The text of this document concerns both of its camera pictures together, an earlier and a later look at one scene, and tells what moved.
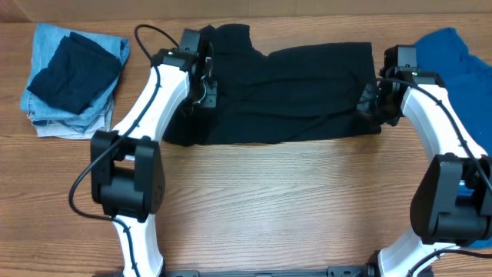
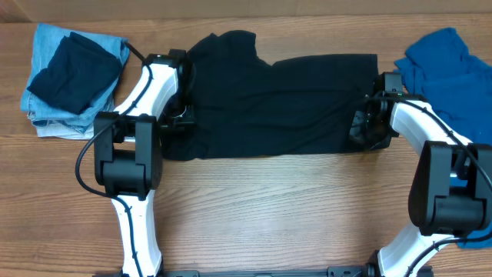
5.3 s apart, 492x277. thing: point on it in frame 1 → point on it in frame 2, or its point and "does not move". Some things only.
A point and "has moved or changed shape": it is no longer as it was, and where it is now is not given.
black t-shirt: x=300 y=91 has moved or changed shape
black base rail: x=366 y=270 does not move
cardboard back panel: x=118 y=9 does not move
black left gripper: x=211 y=101 → x=181 y=125
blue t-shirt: x=468 y=81 does not move
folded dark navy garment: x=78 y=73 does not move
